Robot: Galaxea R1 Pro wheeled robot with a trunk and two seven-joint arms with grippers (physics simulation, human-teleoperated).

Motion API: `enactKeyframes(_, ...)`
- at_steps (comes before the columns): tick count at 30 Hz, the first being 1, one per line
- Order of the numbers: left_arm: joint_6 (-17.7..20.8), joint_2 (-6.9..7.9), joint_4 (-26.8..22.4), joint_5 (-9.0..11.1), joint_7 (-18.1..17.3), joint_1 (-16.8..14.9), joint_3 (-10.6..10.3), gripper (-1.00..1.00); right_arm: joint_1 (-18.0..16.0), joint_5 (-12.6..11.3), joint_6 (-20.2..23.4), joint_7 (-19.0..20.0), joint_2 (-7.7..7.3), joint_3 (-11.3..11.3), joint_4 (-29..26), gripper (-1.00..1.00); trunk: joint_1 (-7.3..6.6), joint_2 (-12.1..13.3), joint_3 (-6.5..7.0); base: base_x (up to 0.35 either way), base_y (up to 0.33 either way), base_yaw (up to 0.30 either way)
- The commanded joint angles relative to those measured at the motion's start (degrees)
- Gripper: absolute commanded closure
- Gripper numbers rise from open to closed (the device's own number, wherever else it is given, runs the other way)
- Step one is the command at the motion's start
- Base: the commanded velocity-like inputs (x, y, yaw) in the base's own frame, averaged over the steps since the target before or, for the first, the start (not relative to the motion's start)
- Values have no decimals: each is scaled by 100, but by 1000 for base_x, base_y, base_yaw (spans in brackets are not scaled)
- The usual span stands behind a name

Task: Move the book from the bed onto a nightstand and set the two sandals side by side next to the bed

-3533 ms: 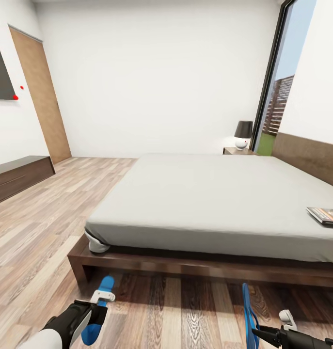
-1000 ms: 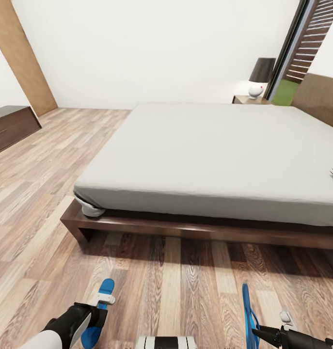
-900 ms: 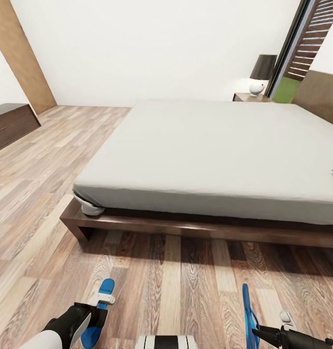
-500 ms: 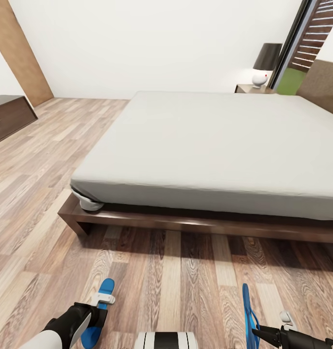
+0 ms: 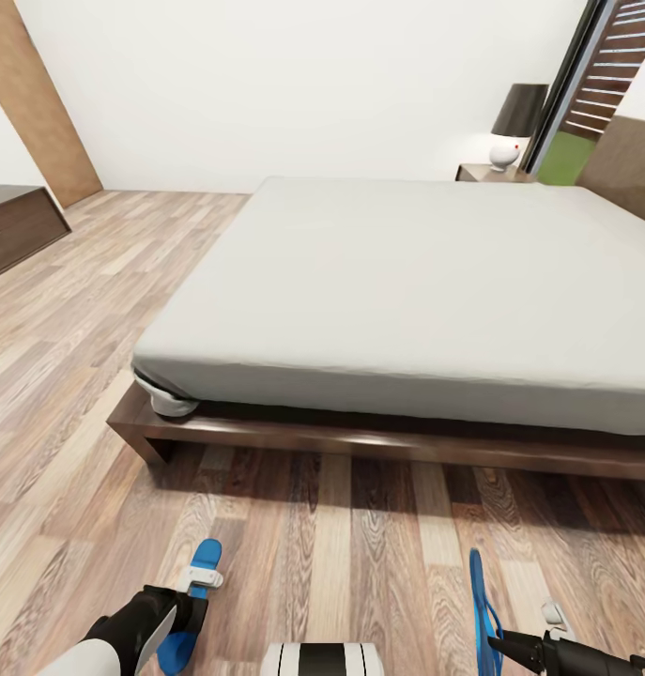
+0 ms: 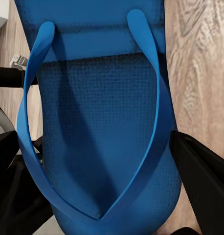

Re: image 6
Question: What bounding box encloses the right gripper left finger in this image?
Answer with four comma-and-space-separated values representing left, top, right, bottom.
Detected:
0, 130, 20, 180

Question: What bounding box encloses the sandal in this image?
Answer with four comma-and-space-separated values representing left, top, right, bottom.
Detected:
14, 0, 182, 235

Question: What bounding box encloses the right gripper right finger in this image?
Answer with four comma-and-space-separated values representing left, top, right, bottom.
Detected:
169, 130, 224, 235

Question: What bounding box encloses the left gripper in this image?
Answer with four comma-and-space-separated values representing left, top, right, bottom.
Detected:
0, 67, 39, 88

